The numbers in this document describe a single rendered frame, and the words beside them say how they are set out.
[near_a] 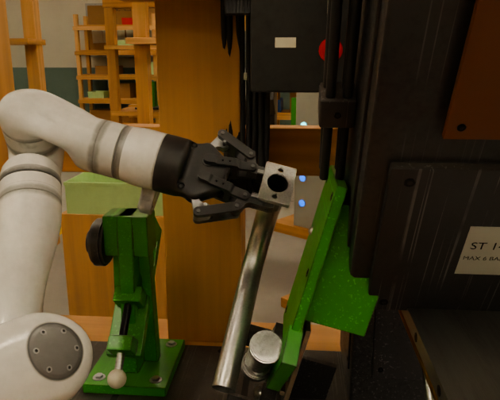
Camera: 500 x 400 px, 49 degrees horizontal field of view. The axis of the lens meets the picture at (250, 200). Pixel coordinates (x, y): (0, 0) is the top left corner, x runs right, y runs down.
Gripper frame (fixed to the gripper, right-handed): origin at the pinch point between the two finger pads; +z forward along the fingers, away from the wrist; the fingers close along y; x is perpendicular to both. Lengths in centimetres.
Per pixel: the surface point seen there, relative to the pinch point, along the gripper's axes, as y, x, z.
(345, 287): -12.3, -5.1, 10.6
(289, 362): -21.0, -2.2, 6.5
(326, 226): -8.5, -10.4, 6.5
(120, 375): -22.8, 22.9, -13.7
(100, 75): 580, 750, -329
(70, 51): 652, 792, -422
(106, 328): -11, 50, -23
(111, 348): -19.5, 22.6, -16.1
